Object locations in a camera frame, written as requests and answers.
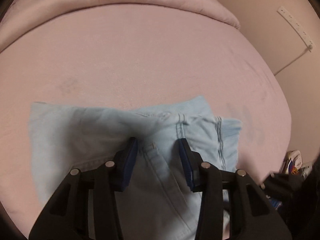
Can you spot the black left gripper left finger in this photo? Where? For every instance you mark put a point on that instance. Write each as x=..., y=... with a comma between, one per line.
x=86, y=201

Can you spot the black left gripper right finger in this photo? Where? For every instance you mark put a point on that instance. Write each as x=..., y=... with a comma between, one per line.
x=251, y=214

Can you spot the light blue strawberry pants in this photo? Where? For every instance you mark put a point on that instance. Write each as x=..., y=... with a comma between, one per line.
x=158, y=203

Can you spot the pink bed sheet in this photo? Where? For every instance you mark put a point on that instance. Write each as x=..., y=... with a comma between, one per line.
x=146, y=57

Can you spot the white power strip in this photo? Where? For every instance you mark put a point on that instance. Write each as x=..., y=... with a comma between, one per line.
x=289, y=18

